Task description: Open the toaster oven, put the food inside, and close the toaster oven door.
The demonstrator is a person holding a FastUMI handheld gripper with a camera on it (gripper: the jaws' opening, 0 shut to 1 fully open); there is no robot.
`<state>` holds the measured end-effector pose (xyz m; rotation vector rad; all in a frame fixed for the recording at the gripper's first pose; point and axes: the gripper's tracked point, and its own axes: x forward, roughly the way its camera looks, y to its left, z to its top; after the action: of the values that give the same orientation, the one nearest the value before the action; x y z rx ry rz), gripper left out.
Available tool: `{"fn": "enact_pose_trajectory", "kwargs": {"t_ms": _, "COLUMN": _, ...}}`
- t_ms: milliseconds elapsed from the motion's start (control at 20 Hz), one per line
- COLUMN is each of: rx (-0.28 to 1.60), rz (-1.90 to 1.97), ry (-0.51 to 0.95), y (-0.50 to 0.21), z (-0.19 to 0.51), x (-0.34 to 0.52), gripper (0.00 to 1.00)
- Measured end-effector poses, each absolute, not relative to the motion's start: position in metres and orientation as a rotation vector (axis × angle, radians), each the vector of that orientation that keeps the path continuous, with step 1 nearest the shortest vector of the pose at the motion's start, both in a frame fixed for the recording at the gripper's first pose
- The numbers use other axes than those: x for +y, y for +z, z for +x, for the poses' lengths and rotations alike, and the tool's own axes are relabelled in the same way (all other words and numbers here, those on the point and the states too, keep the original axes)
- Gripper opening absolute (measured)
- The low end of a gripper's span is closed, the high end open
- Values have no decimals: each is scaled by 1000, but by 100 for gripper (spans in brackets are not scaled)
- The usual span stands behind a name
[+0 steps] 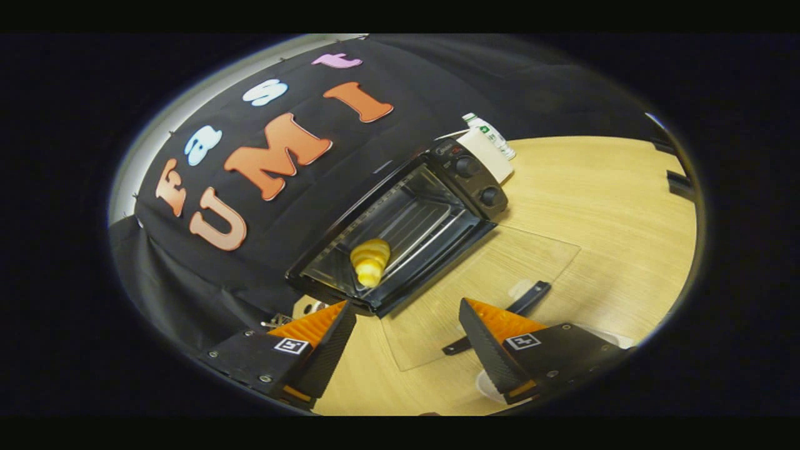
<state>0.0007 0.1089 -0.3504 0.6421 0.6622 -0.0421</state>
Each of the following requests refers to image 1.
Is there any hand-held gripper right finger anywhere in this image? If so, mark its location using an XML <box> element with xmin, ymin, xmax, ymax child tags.
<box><xmin>458</xmin><ymin>298</ymin><xmax>632</xmax><ymax>406</ymax></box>

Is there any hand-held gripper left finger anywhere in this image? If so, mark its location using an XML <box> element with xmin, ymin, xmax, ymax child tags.
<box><xmin>203</xmin><ymin>300</ymin><xmax>357</xmax><ymax>411</ymax></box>

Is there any yellow croissant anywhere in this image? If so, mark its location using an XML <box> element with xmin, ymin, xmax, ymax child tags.
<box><xmin>350</xmin><ymin>238</ymin><xmax>391</xmax><ymax>288</ymax></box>

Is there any black toaster oven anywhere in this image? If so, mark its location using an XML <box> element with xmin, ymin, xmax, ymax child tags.
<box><xmin>286</xmin><ymin>139</ymin><xmax>582</xmax><ymax>373</ymax></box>

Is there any white pop-up toaster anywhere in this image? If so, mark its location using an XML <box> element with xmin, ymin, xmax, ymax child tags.
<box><xmin>455</xmin><ymin>128</ymin><xmax>514</xmax><ymax>185</ymax></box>

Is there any white plate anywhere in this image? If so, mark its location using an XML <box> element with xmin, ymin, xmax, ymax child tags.
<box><xmin>475</xmin><ymin>325</ymin><xmax>636</xmax><ymax>404</ymax></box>

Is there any clear bottle with green label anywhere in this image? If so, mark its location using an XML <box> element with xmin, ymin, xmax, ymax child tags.
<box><xmin>462</xmin><ymin>112</ymin><xmax>517</xmax><ymax>161</ymax></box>

